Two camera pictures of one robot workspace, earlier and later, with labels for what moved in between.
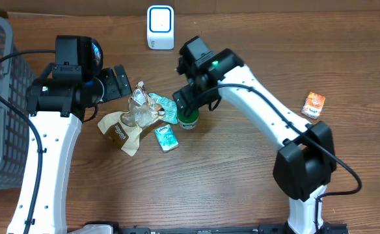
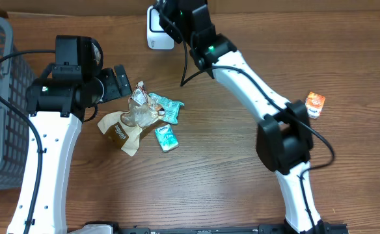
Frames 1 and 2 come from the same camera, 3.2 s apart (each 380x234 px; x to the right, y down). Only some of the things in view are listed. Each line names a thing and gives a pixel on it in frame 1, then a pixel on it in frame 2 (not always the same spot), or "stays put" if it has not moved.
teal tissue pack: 166,138 stays put
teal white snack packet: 170,107 stays put
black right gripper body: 194,99 to 177,32
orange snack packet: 313,104 stays put
